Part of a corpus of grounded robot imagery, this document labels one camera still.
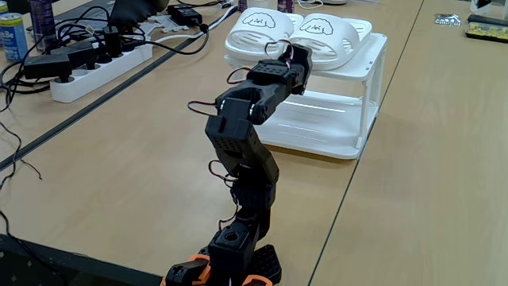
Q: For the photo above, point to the silver foil wrapper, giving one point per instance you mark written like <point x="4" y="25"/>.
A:
<point x="447" y="19"/>

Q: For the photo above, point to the black power adapter brick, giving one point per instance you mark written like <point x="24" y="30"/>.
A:
<point x="77" y="51"/>

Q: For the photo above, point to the black laptop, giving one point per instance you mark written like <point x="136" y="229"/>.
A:
<point x="135" y="12"/>

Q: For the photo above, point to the tall purple drink can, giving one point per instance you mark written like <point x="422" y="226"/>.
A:
<point x="43" y="24"/>

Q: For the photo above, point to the white printed bracket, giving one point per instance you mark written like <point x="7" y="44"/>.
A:
<point x="146" y="28"/>
<point x="171" y="24"/>

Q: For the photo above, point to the black power plug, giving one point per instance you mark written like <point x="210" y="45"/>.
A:
<point x="112" y="39"/>

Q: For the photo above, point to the white box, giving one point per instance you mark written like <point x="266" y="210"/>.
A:
<point x="490" y="6"/>

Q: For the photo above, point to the white two-tier shoe rack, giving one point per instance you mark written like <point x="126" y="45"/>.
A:
<point x="325" y="119"/>

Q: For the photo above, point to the black plug adapter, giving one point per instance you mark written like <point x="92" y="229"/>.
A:
<point x="47" y="65"/>

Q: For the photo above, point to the black power supply brick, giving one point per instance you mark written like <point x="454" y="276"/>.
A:
<point x="184" y="14"/>

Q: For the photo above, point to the white power strip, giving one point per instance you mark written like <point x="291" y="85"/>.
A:
<point x="99" y="73"/>

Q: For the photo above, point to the black yellow box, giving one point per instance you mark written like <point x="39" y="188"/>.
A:
<point x="487" y="29"/>

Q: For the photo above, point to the blue white drink can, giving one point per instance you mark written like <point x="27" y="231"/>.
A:
<point x="12" y="37"/>

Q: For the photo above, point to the white slipper with dog print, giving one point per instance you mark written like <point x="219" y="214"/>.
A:
<point x="329" y="39"/>
<point x="254" y="32"/>

